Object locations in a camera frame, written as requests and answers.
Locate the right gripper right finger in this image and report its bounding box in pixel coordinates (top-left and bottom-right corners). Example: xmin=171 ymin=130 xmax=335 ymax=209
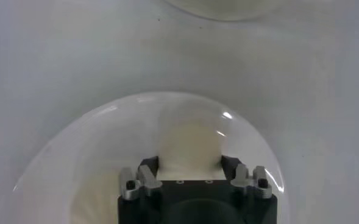
xmin=221 ymin=155 xmax=273 ymax=200

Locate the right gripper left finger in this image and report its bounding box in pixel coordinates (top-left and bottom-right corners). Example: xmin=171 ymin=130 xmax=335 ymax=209
xmin=119 ymin=155 xmax=163 ymax=201

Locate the white round plate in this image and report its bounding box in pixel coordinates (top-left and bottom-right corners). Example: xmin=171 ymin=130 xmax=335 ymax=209
xmin=13 ymin=91 xmax=290 ymax=224

